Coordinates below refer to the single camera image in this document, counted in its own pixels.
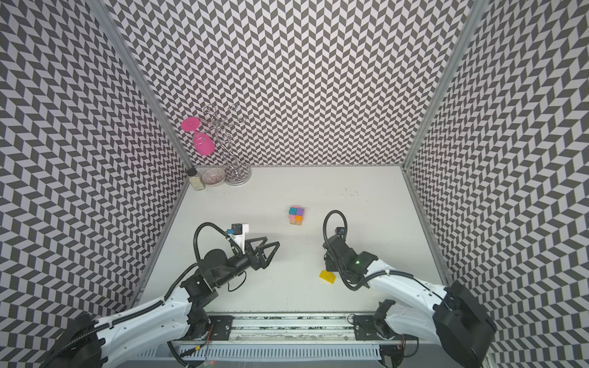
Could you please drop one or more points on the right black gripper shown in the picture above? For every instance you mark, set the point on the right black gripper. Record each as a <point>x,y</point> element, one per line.
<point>330,247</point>

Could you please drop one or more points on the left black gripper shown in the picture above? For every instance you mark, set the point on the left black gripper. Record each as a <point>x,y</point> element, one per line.
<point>264,262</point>

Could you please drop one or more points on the yellow block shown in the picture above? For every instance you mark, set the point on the yellow block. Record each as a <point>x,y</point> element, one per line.
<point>327,276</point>

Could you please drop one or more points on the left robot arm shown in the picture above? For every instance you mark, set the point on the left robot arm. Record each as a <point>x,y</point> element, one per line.
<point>178,315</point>

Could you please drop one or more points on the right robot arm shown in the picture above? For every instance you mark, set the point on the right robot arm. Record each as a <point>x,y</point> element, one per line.
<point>449,316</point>

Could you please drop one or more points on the striped ceramic bowl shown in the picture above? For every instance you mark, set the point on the striped ceramic bowl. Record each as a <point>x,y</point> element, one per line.
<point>213,176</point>

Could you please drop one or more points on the glass spice jar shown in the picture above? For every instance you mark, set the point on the glass spice jar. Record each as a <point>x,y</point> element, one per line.
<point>195,179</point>

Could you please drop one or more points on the pink plastic wine glass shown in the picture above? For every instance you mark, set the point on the pink plastic wine glass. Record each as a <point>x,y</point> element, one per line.
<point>203,144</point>

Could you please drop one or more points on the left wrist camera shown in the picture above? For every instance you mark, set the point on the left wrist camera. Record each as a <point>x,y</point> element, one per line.
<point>236,236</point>

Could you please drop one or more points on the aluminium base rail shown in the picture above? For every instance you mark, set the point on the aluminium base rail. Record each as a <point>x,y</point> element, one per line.
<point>308,338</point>

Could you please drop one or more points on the chrome wire glass stand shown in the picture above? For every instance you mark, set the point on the chrome wire glass stand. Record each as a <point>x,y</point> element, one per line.
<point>223,123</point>

